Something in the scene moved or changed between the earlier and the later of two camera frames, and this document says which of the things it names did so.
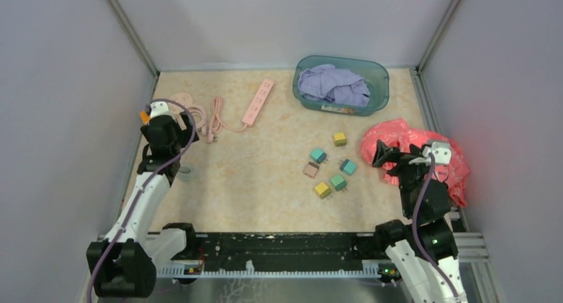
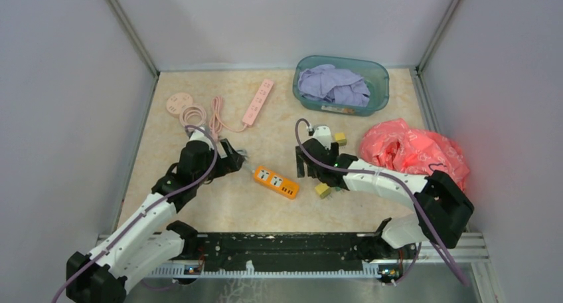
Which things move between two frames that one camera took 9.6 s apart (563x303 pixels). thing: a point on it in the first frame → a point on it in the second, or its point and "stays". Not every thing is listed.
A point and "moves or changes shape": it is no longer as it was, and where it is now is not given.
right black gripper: [384, 153] → [301, 167]
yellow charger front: [322, 190] stays
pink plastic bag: [398, 133] stays
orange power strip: [186, 173] moves or changes shape
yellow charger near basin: [340, 139] stays
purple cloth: [333, 83] stays
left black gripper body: [183, 135] → [217, 171]
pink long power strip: [216, 125] stays
